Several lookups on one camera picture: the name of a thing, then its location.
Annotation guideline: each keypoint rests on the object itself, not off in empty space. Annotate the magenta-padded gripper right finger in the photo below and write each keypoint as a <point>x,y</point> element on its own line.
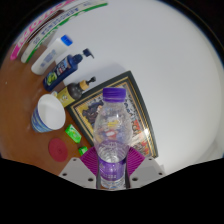
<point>148,171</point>

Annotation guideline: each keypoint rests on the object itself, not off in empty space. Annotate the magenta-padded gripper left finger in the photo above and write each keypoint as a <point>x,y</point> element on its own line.
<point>76,171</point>

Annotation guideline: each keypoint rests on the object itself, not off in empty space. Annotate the clear purple-capped water bottle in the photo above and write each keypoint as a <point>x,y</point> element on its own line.
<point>112,146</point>

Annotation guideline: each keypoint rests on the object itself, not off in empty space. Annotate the small green packet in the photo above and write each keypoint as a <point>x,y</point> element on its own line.
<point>83,150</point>

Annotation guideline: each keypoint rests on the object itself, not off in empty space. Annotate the red round coaster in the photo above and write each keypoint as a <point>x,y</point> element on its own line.
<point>58,150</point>

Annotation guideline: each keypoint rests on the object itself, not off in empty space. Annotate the framed group picture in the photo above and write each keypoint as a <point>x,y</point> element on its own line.
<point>141,123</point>

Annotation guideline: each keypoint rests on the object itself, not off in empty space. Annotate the blue white paper cup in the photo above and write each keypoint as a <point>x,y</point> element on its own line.
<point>50,113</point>

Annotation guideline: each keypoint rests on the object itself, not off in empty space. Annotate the brown yellow-label pump bottle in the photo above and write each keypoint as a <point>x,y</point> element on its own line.
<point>70,93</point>

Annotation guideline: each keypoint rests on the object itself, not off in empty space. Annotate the dark blue pump bottle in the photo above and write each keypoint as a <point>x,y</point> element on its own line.
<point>61,71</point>

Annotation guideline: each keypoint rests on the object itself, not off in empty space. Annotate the white blue-capped bottle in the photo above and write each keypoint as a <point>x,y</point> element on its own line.
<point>50,58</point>

